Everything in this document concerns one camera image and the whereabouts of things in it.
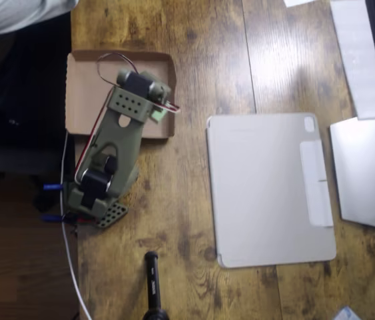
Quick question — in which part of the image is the white paper sheet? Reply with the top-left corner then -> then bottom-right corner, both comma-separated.
283,0 -> 318,7

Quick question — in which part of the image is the green foam cube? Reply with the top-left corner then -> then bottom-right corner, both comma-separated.
150,108 -> 169,124

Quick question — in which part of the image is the red black servo wire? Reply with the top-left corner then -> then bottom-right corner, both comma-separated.
73,53 -> 141,183

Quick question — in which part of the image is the tablet in beige case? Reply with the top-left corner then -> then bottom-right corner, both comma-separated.
205,112 -> 337,269

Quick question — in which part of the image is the silver monitor stand base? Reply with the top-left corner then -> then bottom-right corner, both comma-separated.
329,117 -> 375,233

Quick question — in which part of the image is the white blue packet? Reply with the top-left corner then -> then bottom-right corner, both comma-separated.
332,306 -> 363,320

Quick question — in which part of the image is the perforated robot base plate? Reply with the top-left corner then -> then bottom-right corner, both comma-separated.
94,199 -> 130,229

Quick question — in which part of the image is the brown cardboard tray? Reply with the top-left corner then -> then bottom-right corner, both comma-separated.
64,49 -> 177,140

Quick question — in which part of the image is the person's grey shirt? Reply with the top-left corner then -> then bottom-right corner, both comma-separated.
0,0 -> 80,51

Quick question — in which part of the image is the red white servo wire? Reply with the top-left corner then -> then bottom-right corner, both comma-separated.
153,101 -> 181,116

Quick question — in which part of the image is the white foam sheet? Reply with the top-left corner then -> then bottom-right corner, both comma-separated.
329,0 -> 375,121

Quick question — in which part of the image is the white cable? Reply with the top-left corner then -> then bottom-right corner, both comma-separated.
59,131 -> 92,320

